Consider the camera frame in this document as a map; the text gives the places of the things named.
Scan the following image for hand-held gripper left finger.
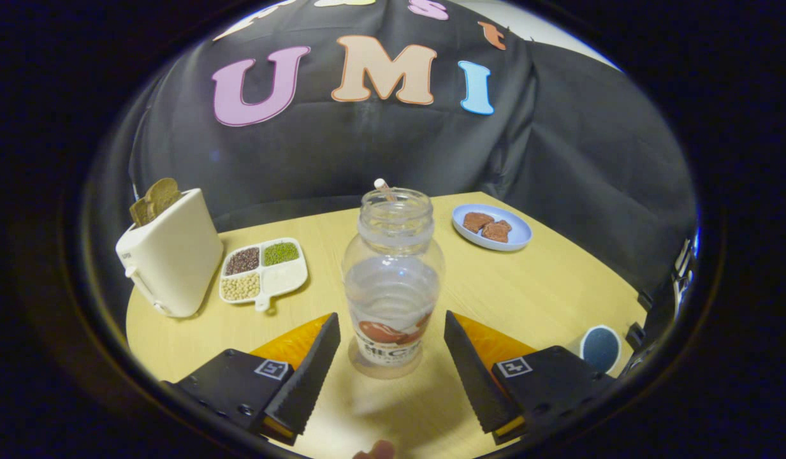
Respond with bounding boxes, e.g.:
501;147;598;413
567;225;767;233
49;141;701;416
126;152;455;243
160;312;341;446

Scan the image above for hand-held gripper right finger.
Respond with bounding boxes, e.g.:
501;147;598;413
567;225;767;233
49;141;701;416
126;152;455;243
444;310;617;446

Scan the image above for clear plastic juice bottle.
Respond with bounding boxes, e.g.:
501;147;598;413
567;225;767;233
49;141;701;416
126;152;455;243
342;188;446;381

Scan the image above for round blue coaster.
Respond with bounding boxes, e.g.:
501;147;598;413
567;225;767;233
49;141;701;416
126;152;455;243
580;325;622;374

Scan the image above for white divided dish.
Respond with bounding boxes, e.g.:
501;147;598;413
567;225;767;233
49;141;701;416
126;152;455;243
219;238;309;313

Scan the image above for white rice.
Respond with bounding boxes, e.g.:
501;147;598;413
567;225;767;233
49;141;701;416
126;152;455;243
263;263;307;296

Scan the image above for wooden table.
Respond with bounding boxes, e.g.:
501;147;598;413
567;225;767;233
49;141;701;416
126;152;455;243
126;191;649;459

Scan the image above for yellow soybeans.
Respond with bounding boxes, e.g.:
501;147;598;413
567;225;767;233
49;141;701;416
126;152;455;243
221;273;261;302

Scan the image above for green mung beans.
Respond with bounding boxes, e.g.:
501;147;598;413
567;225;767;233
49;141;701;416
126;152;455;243
263;242;300;266

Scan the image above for dark red beans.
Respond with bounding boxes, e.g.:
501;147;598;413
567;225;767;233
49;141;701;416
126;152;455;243
226;247;261;276

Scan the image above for light blue plate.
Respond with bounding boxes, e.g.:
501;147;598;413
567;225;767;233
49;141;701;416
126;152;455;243
452;204;533;252

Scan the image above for white toaster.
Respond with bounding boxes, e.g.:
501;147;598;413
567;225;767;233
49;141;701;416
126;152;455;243
115;188;224;319

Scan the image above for black backdrop cloth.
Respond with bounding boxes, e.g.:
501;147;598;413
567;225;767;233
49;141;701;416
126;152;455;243
87;0;698;295

